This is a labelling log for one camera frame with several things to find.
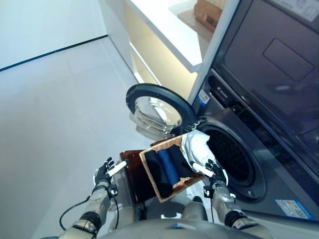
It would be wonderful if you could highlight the blue white energy sticker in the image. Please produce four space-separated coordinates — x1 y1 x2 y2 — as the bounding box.
198 89 210 107

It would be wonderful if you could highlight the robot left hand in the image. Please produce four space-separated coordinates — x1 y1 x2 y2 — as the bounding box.
94 156 128 187

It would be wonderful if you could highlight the white counter cabinet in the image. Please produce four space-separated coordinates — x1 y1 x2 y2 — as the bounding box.
98 0 225 85

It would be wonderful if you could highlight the white dryer label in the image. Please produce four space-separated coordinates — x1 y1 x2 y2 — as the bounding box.
268 0 319 22

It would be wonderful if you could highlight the white garment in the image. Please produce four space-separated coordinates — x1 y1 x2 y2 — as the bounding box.
179 131 216 175

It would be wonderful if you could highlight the robot silver leg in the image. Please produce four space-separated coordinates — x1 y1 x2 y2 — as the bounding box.
183 196 207 221
113 196 140 226

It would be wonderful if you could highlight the grey front-load washing machine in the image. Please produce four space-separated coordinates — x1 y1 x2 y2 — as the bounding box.
188 68 319 225

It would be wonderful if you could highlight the tan wicker laundry basket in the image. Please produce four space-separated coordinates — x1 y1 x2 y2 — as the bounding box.
139 133 215 204

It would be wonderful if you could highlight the small wicker basket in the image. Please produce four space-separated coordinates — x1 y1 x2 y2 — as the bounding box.
193 0 226 33

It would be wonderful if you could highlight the glossy brown wooden stool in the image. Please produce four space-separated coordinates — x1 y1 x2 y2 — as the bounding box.
119 149 155 207

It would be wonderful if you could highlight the colourful rating label sticker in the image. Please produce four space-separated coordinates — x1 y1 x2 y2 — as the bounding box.
275 199 312 222

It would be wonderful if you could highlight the robot grey torso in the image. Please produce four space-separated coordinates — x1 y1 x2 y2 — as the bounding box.
99 214 275 239

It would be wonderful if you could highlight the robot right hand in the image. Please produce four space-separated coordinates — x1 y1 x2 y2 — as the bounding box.
189 158 229 186

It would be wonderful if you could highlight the white vertical side panel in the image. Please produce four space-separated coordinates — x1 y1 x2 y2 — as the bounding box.
186 0 241 107

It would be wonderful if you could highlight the rolled black garment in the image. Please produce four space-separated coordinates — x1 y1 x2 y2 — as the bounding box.
144 150 172 199

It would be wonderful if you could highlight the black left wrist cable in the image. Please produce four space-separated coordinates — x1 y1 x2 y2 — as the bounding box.
59 195 120 230

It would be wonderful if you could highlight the black garment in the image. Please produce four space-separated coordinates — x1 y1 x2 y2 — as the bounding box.
144 150 172 199
168 146 195 179

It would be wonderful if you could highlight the round glass washer door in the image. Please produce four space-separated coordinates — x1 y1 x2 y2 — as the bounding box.
125 83 197 136

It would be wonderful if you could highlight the robot left silver leg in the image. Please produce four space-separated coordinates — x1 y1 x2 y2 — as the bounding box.
113 196 140 226

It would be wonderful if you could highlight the robot right silver leg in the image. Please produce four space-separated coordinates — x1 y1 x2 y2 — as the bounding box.
183 196 207 221

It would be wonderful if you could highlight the blue garment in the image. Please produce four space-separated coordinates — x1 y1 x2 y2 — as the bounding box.
157 149 180 185

